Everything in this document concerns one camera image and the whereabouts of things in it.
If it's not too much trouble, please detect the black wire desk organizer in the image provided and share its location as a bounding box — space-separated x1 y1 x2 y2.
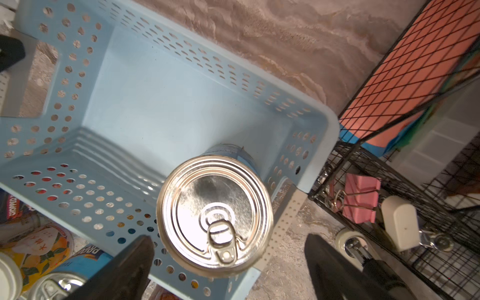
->
311 1 480 300

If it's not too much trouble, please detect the white black stapler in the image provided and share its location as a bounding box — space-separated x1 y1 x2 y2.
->
334 195 455 300

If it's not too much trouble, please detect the blue can silver top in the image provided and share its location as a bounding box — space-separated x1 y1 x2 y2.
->
156 144 274 278

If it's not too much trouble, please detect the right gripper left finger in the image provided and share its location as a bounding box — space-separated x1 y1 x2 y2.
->
67 235 155 300

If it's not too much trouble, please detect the light blue plastic basket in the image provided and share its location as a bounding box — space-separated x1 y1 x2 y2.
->
1 1 340 300

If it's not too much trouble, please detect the orange can white lid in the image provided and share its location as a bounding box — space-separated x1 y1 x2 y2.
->
1 224 74 300

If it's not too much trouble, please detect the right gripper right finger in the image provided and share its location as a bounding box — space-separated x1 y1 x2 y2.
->
304 234 394 300

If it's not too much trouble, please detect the blue Progresso soup can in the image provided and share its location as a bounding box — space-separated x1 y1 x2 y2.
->
27 244 113 300

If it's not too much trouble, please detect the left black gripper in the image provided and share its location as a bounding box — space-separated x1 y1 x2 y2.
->
0 35 26 72

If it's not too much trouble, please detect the dark blue gold-top can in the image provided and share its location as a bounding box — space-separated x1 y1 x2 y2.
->
0 189 35 224

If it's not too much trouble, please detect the pink binder clip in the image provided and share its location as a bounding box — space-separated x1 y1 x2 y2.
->
331 173 381 224

